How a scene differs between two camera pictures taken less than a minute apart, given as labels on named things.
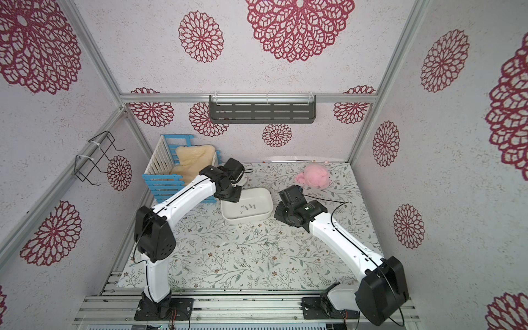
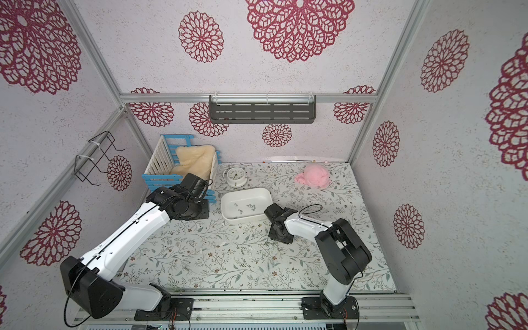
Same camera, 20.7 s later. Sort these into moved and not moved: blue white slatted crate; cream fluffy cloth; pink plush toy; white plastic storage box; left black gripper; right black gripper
Moved: left black gripper; right black gripper
Not moved: blue white slatted crate; pink plush toy; white plastic storage box; cream fluffy cloth
